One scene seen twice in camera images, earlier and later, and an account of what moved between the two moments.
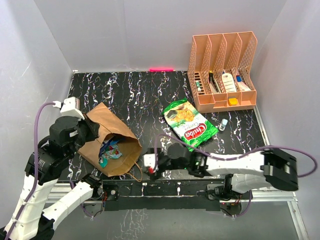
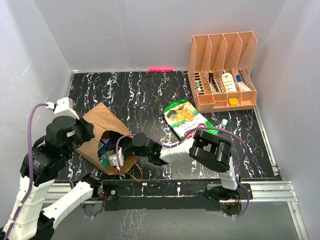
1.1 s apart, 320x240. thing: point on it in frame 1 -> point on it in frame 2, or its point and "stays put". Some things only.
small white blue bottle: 223,124 stays put
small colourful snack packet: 112,152 stays put
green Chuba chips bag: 191,127 stays put
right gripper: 157,174 -> 115,137
